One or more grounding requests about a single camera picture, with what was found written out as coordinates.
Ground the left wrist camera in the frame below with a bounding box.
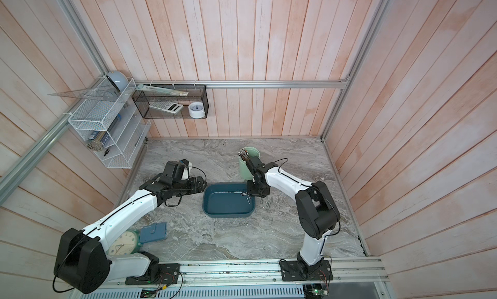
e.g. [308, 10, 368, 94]
[161, 159, 192, 184]

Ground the mint green pencil cup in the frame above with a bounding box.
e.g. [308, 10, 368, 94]
[238, 146, 260, 181]

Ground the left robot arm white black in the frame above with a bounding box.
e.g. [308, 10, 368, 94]
[54, 174, 207, 294]

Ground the light blue round speaker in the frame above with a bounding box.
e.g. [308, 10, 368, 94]
[106, 71, 129, 92]

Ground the pencils bundle in cup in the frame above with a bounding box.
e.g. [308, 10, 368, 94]
[238, 148, 251, 161]

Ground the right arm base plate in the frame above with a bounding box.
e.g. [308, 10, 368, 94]
[278, 258, 333, 282]

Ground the teal plastic storage tray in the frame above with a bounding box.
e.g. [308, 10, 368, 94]
[203, 182, 256, 218]

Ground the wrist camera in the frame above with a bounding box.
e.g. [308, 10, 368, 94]
[245, 156, 265, 176]
[161, 159, 192, 184]

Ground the aluminium front rail frame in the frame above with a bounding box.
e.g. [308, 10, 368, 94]
[68, 257, 396, 298]

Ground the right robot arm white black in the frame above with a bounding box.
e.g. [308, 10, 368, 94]
[246, 158, 341, 267]

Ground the white calculator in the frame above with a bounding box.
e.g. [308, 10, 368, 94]
[150, 101, 184, 115]

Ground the white tape roll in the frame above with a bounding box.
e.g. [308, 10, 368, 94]
[188, 102, 206, 119]

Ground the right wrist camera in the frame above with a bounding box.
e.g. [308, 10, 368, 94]
[245, 156, 265, 176]

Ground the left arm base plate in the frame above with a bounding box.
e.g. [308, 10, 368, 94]
[125, 264, 181, 286]

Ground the rolled silver brush bundle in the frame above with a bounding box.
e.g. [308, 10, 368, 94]
[86, 131, 110, 152]

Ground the clear triangle ruler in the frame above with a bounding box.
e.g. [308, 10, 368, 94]
[49, 86, 120, 101]

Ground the white wire mesh shelf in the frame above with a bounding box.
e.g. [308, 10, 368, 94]
[69, 78, 151, 169]

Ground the clear green ruler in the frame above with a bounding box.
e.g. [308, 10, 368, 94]
[137, 84, 188, 97]

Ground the green alarm clock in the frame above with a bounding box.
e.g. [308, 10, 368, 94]
[107, 230, 142, 256]

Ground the black wire mesh basket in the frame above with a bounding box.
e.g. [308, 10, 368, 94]
[132, 84, 210, 119]

